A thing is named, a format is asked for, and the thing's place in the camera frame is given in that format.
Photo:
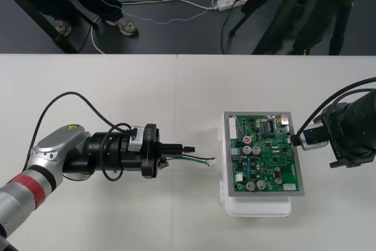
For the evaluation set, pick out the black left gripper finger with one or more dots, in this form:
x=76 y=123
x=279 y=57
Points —
x=171 y=153
x=171 y=147

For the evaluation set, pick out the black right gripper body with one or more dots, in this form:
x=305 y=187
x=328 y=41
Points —
x=337 y=152

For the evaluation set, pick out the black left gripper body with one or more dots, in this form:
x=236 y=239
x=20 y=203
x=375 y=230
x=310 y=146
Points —
x=149 y=151

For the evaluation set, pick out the silver and black left arm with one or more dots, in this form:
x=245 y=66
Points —
x=58 y=142

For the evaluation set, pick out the silver and black right arm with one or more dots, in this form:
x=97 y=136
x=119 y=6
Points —
x=358 y=121

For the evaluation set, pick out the white power strip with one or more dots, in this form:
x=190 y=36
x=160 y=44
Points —
x=232 y=1

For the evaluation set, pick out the green circuit board grey frame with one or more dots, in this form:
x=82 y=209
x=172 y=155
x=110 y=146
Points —
x=264 y=157

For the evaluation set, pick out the black metal frame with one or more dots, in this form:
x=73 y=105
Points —
x=63 y=42

